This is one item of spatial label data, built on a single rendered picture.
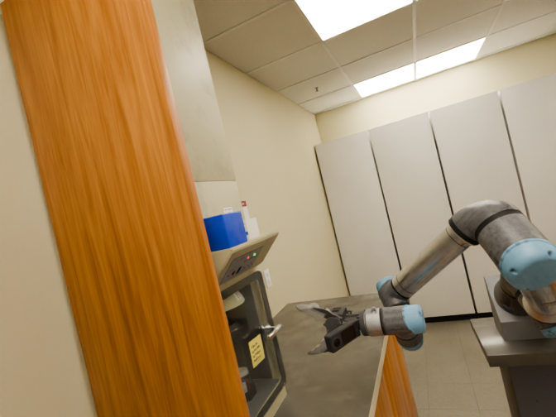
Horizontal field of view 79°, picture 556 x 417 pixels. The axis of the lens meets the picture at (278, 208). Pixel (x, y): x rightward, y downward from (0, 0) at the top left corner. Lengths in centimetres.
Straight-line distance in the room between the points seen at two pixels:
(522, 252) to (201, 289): 71
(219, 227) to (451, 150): 322
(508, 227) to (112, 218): 95
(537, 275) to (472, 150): 302
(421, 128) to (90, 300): 341
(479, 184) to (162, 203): 339
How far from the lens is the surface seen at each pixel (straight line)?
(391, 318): 101
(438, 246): 103
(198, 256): 82
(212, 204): 104
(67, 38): 113
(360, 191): 388
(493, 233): 92
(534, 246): 89
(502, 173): 391
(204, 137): 111
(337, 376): 139
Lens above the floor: 158
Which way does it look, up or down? level
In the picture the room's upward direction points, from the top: 13 degrees counter-clockwise
